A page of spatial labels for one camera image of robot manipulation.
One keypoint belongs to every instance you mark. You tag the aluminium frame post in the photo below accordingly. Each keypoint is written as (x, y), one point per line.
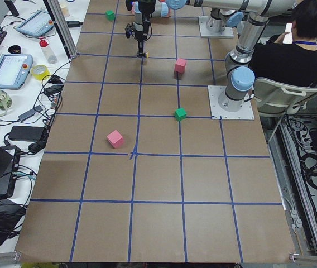
(54, 10)

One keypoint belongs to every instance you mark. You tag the near blue teach pendant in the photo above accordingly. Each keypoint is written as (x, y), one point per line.
(14, 69)

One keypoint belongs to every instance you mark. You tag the far blue teach pendant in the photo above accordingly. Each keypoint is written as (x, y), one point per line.
(37, 25)

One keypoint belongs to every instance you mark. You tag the black power adapter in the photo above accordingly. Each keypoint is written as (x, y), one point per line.
(26, 133)

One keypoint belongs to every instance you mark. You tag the pink cube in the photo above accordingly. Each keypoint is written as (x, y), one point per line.
(180, 65)
(115, 139)

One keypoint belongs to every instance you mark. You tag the white office chair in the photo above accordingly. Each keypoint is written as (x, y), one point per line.
(274, 99)

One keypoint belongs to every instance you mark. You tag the green cube by bin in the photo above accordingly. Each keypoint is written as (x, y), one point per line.
(110, 15)

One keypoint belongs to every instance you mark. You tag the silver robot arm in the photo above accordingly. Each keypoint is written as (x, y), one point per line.
(143, 11)
(259, 13)

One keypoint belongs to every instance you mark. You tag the pink cube near centre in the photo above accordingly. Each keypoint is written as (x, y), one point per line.
(115, 139)

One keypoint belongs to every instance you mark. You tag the clear squeeze bottle red cap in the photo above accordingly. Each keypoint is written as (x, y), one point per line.
(47, 51)

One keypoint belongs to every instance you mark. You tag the black small power brick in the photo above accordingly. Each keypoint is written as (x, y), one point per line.
(74, 24)

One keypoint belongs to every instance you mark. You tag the yellow tape roll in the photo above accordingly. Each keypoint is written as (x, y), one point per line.
(40, 72)

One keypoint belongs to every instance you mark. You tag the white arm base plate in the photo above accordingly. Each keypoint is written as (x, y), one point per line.
(213, 28)
(221, 107)

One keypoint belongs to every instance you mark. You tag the green cube near base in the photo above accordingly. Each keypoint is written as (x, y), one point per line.
(180, 114)

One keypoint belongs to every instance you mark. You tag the black round cup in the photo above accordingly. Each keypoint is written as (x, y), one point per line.
(14, 49)

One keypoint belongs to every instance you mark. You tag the person in black shirt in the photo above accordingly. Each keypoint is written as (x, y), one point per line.
(295, 63)

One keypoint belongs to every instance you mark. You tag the blue teach pendant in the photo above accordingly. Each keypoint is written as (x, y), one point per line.
(37, 25)
(14, 69)

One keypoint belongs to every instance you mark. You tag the pink cube far side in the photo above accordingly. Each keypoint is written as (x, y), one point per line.
(180, 65)

